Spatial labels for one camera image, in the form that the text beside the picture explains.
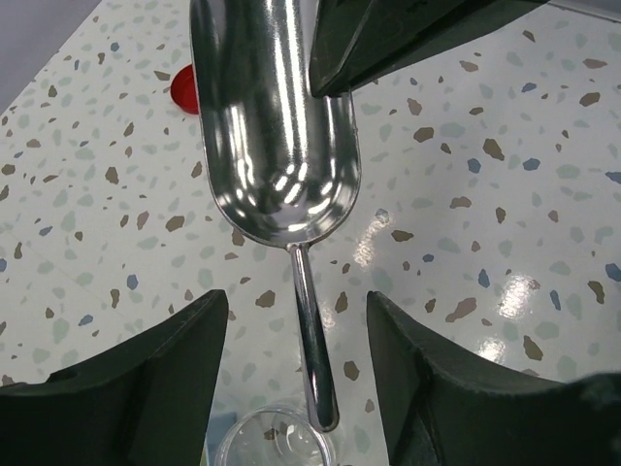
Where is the metal candy scoop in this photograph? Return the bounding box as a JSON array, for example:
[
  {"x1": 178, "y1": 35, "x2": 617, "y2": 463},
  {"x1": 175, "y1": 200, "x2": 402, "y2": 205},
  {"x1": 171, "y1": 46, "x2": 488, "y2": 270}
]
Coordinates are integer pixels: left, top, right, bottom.
[{"x1": 189, "y1": 1, "x2": 361, "y2": 432}]

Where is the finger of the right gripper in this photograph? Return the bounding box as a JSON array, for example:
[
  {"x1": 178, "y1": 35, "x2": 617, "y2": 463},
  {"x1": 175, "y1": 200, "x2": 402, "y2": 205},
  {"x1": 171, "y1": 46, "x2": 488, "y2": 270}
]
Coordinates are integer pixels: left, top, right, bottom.
[{"x1": 310, "y1": 0, "x2": 544, "y2": 97}]

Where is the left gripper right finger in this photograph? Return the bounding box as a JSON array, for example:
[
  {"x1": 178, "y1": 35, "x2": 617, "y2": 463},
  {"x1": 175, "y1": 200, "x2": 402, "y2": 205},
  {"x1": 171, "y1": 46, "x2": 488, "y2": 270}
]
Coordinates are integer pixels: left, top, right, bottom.
[{"x1": 367, "y1": 292, "x2": 620, "y2": 465}]

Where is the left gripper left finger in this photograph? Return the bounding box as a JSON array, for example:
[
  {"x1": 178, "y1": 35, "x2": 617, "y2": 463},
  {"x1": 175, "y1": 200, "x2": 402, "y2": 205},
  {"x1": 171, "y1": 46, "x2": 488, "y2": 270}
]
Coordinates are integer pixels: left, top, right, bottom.
[{"x1": 1, "y1": 290, "x2": 229, "y2": 465}]

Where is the red jar lid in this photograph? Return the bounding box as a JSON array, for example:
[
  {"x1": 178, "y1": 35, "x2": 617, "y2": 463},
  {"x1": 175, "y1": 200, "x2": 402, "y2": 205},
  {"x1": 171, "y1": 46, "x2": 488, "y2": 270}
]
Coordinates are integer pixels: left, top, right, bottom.
[{"x1": 170, "y1": 64, "x2": 199, "y2": 115}]

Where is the clear plastic jar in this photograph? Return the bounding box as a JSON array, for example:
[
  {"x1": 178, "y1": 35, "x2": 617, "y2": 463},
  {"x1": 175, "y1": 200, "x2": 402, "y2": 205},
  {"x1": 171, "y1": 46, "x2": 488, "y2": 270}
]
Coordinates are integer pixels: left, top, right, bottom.
[{"x1": 206, "y1": 405, "x2": 338, "y2": 465}]

